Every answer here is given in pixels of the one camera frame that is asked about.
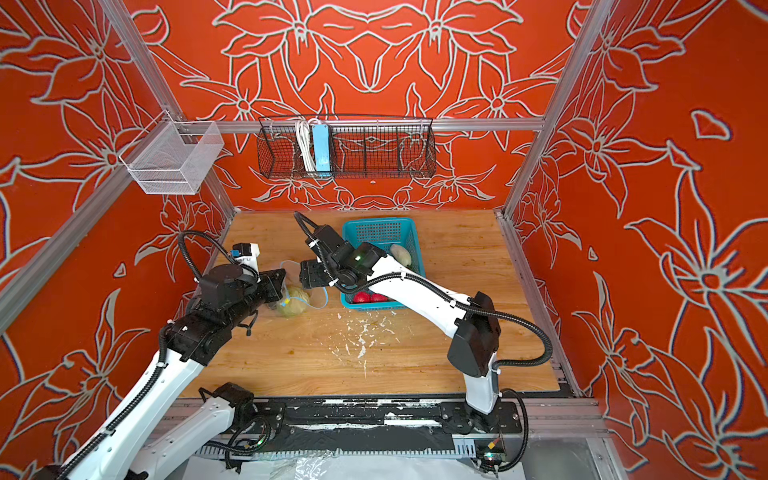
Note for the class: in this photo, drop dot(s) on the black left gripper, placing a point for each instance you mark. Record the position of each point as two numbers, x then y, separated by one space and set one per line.
273 281

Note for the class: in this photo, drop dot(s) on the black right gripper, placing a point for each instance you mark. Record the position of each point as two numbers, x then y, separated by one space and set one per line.
308 276

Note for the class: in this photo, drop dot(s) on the red strawberry toy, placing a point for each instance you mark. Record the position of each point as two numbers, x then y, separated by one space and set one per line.
361 298

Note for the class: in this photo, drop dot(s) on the clear zip top bag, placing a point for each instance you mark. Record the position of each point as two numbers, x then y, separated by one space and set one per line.
319 297

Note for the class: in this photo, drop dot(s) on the green cabbage toy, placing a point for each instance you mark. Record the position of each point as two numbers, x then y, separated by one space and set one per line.
295 302

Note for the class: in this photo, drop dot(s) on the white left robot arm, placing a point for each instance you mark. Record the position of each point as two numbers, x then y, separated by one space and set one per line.
121 448

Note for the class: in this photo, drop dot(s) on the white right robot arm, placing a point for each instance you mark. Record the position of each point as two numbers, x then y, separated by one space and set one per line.
471 322

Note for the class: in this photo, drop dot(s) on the white daikon toy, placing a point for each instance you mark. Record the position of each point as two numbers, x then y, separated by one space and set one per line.
401 255

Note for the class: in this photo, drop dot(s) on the teal plastic perforated basket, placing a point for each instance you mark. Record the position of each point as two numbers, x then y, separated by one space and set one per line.
383 232

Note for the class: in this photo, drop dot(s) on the light blue flat box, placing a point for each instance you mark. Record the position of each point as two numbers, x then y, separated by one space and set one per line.
321 143

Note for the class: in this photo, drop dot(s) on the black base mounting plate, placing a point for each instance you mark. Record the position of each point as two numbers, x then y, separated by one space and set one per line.
445 412

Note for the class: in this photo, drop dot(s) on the black wire wall basket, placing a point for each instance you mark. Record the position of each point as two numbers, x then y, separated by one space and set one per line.
356 152

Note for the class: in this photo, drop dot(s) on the clear plastic wall bin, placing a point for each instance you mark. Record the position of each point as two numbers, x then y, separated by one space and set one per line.
168 162

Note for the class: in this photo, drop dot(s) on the aluminium frame rail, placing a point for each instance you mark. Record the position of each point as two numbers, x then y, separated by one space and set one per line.
440 125

